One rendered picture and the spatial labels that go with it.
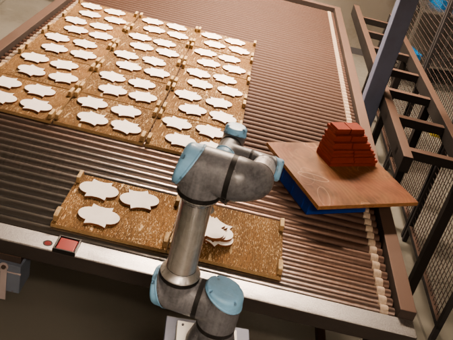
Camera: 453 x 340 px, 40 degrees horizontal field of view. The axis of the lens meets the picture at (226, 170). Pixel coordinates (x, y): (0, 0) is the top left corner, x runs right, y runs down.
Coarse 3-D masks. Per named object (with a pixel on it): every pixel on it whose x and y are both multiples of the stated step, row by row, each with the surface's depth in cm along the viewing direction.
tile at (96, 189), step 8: (80, 184) 237; (88, 184) 238; (96, 184) 239; (104, 184) 240; (112, 184) 242; (88, 192) 233; (96, 192) 234; (104, 192) 236; (112, 192) 237; (104, 200) 232
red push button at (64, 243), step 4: (60, 240) 209; (64, 240) 209; (68, 240) 210; (72, 240) 210; (60, 244) 207; (64, 244) 208; (68, 244) 208; (72, 244) 209; (76, 244) 209; (60, 248) 206; (64, 248) 206; (68, 248) 206; (72, 248) 207
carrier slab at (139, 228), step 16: (80, 192) 234; (128, 192) 241; (64, 208) 223; (128, 208) 232; (160, 208) 236; (176, 208) 239; (64, 224) 216; (80, 224) 218; (128, 224) 224; (144, 224) 226; (160, 224) 228; (112, 240) 216; (128, 240) 216; (144, 240) 218; (160, 240) 220
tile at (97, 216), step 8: (80, 208) 224; (88, 208) 225; (96, 208) 226; (104, 208) 227; (112, 208) 228; (80, 216) 220; (88, 216) 221; (96, 216) 222; (104, 216) 223; (112, 216) 224; (88, 224) 218; (96, 224) 218; (104, 224) 219; (112, 224) 220
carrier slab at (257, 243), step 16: (224, 208) 246; (240, 224) 239; (256, 224) 242; (272, 224) 244; (240, 240) 230; (256, 240) 233; (272, 240) 235; (208, 256) 218; (224, 256) 220; (240, 256) 222; (256, 256) 224; (272, 256) 226; (256, 272) 217; (272, 272) 218
